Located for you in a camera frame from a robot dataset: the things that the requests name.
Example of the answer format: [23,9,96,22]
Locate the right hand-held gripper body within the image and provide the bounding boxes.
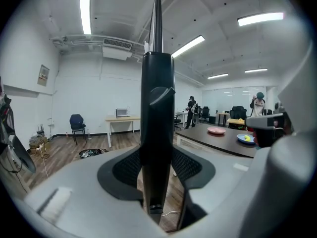
[245,112,295,149]

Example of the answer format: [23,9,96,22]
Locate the black whiteboard stand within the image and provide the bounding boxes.
[139,51,176,226]

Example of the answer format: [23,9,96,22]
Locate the white desk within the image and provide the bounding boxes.
[175,110,189,128]

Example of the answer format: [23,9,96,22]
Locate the dark blue chair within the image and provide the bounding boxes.
[69,114,88,146]

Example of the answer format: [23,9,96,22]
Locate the white floor cable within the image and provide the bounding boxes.
[160,210,182,217]

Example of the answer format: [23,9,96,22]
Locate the black basket of cables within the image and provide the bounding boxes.
[79,148,109,159]

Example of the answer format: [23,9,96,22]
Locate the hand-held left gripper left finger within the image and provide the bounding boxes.
[14,145,172,238]

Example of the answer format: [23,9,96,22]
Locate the blue plate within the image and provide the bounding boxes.
[236,133,256,145]

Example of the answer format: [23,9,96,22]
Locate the light wooden white-legged table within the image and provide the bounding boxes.
[105,115,141,149]

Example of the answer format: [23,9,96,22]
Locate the dark brown table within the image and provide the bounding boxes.
[175,123,259,158]

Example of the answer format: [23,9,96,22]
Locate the white ceiling air conditioner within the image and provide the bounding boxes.
[102,38,134,61]

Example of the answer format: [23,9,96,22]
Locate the small wooden table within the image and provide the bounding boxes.
[226,118,246,130]

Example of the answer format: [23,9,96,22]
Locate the white power strip cable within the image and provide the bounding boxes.
[35,143,51,179]

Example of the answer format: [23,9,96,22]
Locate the grey wall electrical panel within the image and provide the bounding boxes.
[37,64,51,87]

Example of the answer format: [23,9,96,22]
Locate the cardboard boxes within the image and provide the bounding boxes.
[28,135,52,156]

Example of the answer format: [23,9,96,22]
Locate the dark equipment with cables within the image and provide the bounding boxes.
[0,75,37,175]

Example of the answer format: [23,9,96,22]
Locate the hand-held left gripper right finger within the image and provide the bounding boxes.
[170,129,315,238]

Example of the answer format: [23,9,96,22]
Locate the long ceiling light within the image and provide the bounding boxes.
[79,0,93,36]
[244,67,268,74]
[207,73,229,80]
[237,11,285,27]
[170,34,206,59]

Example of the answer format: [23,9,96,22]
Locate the pink plate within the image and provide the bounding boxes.
[207,126,227,135]

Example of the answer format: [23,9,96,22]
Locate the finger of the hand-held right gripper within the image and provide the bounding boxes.
[277,42,317,135]

